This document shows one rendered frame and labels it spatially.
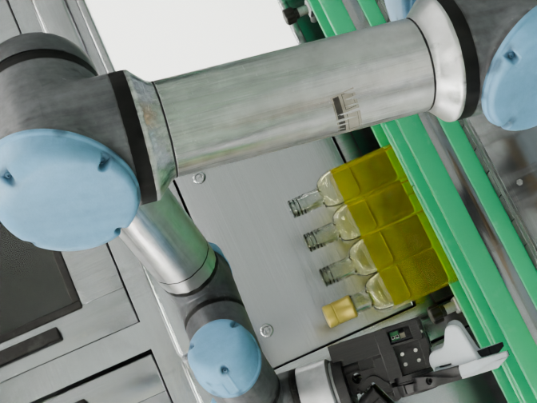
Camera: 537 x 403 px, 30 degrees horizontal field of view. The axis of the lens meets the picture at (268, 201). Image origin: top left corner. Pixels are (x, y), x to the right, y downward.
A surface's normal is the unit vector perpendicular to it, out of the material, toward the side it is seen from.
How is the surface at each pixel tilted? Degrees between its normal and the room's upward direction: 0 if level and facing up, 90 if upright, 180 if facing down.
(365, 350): 77
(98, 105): 98
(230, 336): 83
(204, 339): 83
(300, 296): 90
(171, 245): 108
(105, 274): 90
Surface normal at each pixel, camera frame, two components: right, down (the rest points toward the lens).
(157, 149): 0.84, 0.03
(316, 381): -0.32, -0.52
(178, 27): -0.03, -0.25
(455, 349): -0.67, 0.11
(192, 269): 0.59, 0.45
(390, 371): -0.19, -0.07
